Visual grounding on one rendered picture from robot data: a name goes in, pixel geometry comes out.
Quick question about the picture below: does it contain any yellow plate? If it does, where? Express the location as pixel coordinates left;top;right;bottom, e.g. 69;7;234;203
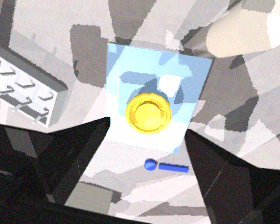
126;93;172;135

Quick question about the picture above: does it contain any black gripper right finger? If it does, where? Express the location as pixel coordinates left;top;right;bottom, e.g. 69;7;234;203
184;129;280;224

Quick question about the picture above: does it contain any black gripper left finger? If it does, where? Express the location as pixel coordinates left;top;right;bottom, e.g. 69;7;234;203
0;117;111;205

